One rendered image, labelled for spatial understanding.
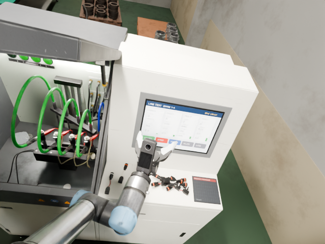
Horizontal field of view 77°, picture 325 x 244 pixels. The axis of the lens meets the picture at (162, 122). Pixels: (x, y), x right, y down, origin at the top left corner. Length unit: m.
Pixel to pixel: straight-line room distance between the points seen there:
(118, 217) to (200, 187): 0.76
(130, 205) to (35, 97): 1.07
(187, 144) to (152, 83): 0.42
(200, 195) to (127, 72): 0.79
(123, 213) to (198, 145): 0.68
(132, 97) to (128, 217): 0.57
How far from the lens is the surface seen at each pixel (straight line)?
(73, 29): 1.31
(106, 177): 1.21
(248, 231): 2.53
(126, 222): 0.62
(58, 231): 0.55
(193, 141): 1.15
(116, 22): 5.09
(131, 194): 0.64
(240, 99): 1.08
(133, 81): 0.96
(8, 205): 1.53
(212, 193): 1.30
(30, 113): 1.64
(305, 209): 2.23
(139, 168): 0.68
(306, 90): 2.18
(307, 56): 2.24
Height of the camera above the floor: 2.06
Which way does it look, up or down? 46 degrees down
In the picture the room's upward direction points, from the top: 17 degrees clockwise
